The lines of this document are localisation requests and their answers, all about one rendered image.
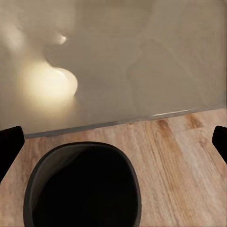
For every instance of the cauldron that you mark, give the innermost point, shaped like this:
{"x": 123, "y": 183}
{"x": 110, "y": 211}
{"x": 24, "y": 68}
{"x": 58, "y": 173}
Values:
{"x": 83, "y": 184}

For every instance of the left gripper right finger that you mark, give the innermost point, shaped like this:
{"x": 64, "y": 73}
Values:
{"x": 219, "y": 140}

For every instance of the coffee table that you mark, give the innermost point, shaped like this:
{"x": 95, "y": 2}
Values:
{"x": 68, "y": 66}

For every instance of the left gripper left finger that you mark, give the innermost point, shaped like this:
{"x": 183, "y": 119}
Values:
{"x": 11, "y": 142}

